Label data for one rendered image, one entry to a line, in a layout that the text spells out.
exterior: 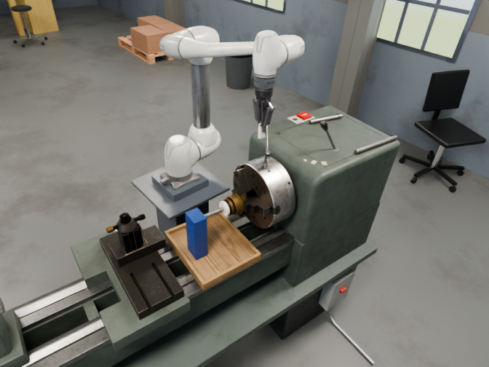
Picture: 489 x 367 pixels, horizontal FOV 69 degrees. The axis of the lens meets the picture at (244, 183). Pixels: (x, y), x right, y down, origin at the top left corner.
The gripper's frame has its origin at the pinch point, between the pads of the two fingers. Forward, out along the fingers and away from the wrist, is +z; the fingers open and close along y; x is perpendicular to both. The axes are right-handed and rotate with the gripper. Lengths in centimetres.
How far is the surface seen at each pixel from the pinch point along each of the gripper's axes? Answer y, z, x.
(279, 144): 2.3, 8.6, 9.4
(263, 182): 16.6, 14.2, -10.9
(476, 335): 93, 138, 113
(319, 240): 29, 53, 17
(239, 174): 3.7, 15.8, -14.7
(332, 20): -213, 11, 276
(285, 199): 23.8, 21.4, -4.2
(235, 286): 24, 61, -30
